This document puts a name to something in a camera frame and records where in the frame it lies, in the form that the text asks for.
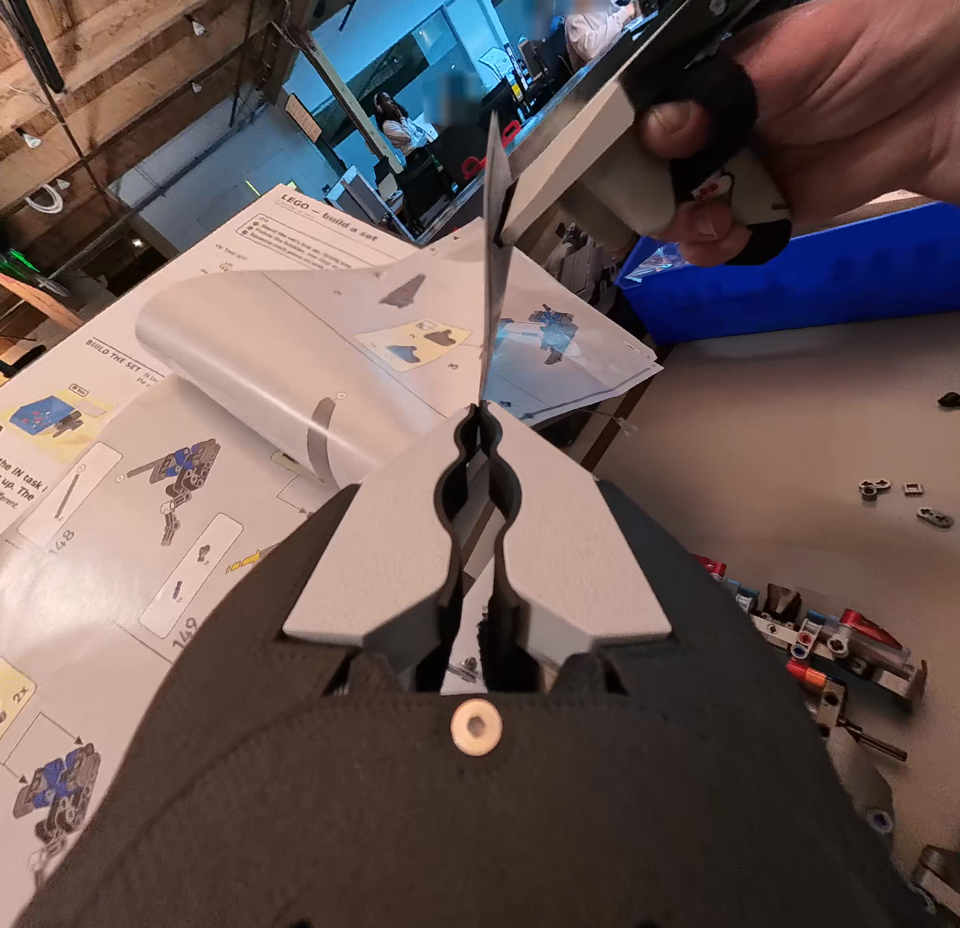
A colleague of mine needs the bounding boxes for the clear plastic parts bags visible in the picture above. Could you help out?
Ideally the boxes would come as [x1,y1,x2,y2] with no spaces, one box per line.
[622,241,691,284]

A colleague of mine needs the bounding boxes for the blue plastic bin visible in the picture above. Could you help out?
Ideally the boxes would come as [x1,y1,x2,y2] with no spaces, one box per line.
[615,200,960,347]

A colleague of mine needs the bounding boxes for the large lego vehicle chassis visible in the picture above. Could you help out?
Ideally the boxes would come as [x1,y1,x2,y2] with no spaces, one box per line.
[693,553,960,917]

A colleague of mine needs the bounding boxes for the person's right hand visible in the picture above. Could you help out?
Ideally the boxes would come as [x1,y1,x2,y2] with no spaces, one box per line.
[641,0,960,269]

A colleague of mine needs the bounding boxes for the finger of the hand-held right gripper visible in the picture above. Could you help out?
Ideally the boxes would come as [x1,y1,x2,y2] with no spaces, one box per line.
[495,80,643,248]

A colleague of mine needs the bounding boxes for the lego instruction booklet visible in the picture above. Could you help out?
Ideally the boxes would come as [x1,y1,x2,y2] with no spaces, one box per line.
[0,110,665,899]

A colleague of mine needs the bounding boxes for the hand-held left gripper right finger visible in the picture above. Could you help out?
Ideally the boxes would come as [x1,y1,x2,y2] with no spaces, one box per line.
[483,403,674,692]

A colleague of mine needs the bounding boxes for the grey rolling cabinet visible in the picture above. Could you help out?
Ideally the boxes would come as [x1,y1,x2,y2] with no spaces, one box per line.
[341,166,400,225]

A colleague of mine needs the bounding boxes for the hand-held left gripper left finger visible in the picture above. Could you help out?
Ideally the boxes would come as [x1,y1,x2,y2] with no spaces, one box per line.
[283,406,481,692]

